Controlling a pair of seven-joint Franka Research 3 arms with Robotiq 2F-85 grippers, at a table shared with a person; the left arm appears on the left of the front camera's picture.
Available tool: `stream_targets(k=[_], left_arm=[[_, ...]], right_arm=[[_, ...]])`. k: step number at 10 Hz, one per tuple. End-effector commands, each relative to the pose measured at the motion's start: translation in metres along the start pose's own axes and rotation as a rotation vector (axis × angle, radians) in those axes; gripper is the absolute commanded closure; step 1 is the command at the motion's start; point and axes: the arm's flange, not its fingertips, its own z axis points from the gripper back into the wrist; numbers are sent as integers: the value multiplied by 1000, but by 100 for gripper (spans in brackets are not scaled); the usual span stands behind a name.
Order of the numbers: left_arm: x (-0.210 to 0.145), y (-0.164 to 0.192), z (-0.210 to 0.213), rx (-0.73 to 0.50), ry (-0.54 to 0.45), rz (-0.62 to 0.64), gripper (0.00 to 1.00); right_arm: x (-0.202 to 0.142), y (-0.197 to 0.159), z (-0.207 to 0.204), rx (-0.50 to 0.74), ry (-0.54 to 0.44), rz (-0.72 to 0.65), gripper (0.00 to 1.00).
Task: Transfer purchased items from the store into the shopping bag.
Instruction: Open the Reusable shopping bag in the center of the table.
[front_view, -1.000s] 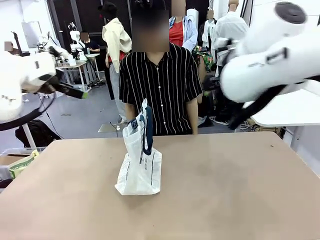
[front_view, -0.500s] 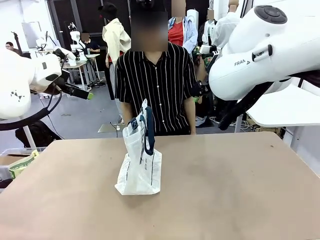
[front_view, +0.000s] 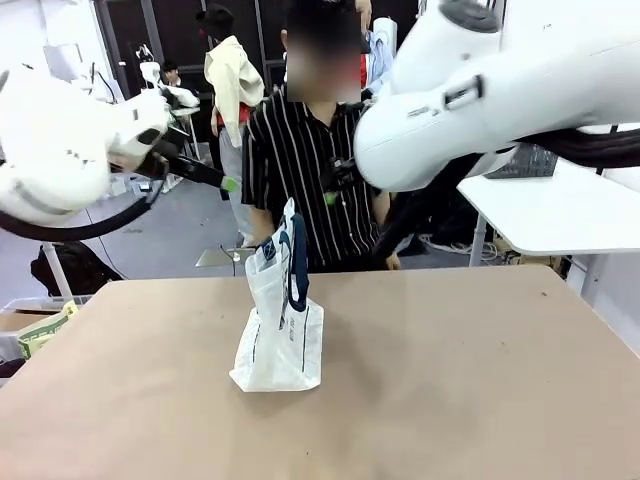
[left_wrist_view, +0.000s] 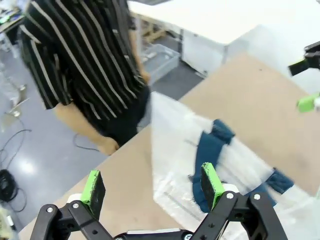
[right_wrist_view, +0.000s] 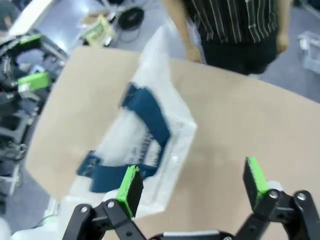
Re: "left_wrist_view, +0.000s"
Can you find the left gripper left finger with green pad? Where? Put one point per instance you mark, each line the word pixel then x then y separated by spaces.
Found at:
pixel 93 190

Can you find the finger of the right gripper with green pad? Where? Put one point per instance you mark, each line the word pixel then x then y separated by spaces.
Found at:
pixel 303 65
pixel 307 103

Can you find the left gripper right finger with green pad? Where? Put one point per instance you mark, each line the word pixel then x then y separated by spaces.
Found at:
pixel 211 185

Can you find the person's right forearm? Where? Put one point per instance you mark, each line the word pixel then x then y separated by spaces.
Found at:
pixel 82 127

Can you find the person's right hand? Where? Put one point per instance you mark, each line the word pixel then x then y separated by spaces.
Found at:
pixel 109 147

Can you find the white table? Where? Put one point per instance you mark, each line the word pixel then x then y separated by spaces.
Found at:
pixel 225 17

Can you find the white cabinet panel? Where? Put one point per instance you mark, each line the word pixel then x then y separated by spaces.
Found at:
pixel 200 50

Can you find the metal floor stand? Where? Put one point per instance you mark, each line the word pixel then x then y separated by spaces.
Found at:
pixel 18 100

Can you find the person in striped black shirt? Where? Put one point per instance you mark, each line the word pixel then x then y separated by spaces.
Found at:
pixel 87 62

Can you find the clear plastic storage bin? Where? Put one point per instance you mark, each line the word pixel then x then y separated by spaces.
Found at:
pixel 160 61

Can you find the wooden pallet frame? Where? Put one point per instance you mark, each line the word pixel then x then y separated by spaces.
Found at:
pixel 153 32

